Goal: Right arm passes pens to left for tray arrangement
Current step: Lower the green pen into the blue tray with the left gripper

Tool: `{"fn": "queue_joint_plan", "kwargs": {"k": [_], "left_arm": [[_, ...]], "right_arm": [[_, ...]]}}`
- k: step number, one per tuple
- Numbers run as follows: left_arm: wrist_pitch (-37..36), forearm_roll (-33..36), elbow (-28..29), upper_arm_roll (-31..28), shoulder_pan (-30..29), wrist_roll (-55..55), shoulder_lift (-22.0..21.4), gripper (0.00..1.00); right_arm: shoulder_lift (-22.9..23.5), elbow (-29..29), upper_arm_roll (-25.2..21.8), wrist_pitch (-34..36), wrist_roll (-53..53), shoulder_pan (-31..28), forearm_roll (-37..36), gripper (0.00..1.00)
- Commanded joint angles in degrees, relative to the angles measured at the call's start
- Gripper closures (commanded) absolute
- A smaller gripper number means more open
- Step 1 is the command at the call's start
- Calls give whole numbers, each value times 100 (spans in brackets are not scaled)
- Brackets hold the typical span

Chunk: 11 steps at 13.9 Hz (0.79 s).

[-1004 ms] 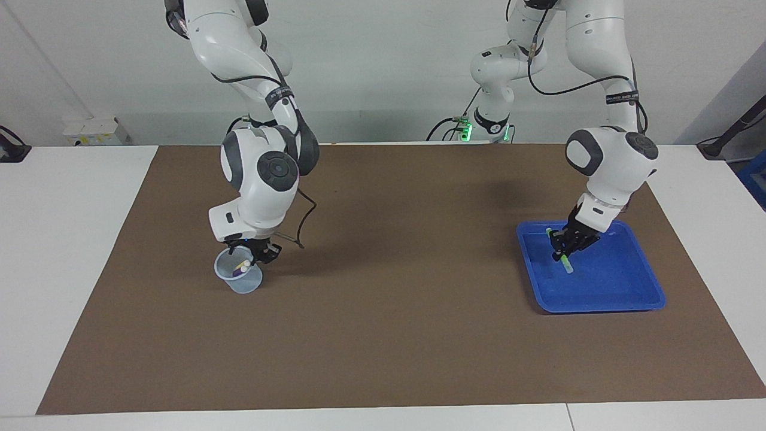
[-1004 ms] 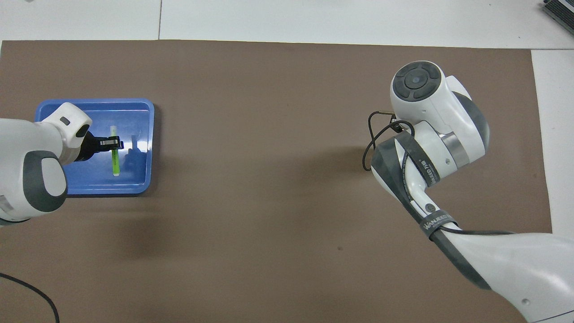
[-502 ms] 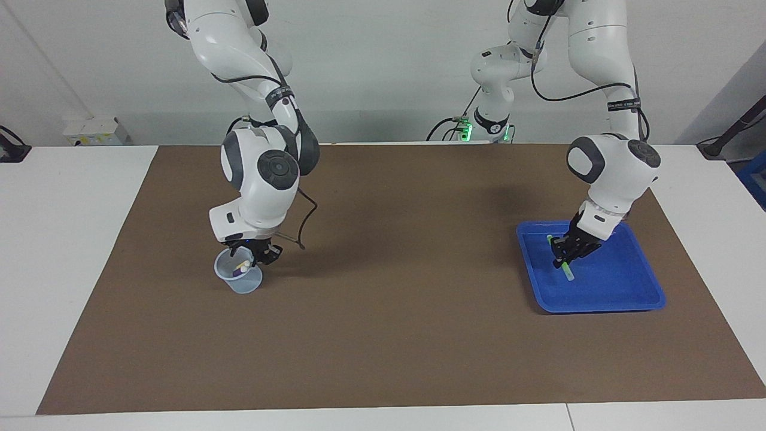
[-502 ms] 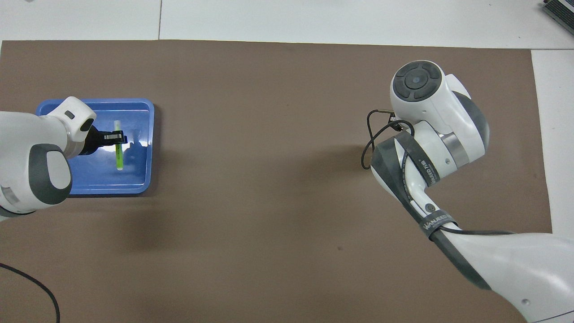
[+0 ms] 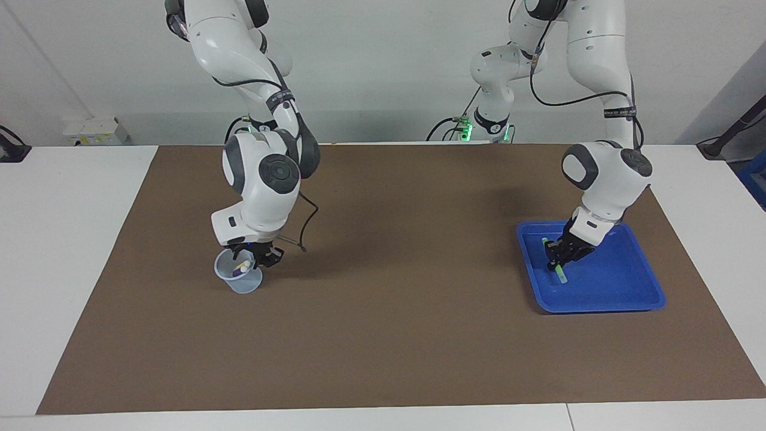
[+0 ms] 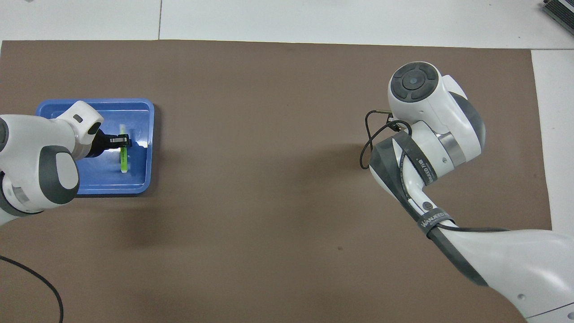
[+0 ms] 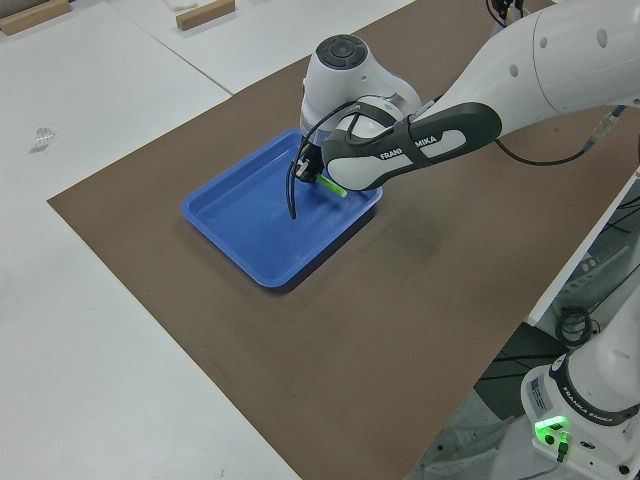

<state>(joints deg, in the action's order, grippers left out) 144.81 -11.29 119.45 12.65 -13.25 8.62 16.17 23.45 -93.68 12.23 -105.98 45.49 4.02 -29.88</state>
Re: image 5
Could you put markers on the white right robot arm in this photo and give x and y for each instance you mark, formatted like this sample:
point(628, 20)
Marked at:
point(263, 179)

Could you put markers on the clear plastic cup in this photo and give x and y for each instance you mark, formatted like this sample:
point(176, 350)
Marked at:
point(239, 286)

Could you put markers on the purple pen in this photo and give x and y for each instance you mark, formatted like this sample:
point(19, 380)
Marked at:
point(239, 272)

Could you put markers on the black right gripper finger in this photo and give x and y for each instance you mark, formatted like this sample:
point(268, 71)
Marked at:
point(270, 257)
point(250, 257)

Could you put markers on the blue crate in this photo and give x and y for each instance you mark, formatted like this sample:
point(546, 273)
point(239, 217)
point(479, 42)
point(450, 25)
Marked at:
point(755, 182)

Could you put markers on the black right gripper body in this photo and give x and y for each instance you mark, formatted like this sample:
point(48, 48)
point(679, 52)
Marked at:
point(251, 245)

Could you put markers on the yellow pen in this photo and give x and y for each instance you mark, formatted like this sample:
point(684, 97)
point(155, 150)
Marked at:
point(244, 263)

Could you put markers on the white electrical socket box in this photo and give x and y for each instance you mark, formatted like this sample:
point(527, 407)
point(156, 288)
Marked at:
point(96, 131)

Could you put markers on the brown table mat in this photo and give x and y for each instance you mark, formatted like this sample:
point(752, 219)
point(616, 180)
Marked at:
point(389, 329)

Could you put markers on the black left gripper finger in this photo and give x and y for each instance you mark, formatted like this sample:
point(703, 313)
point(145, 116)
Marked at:
point(558, 251)
point(568, 258)

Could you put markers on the blue plastic tray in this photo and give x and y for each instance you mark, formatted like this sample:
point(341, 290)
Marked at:
point(622, 281)

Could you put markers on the black stand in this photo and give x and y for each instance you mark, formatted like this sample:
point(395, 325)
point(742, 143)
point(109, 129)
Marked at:
point(715, 146)

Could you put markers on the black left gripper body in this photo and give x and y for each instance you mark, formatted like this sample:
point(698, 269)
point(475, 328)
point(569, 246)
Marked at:
point(577, 239)

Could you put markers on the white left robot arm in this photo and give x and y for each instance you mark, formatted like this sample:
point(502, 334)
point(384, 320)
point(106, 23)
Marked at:
point(604, 173)

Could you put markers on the green pen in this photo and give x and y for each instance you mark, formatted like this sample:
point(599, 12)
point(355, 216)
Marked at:
point(562, 276)

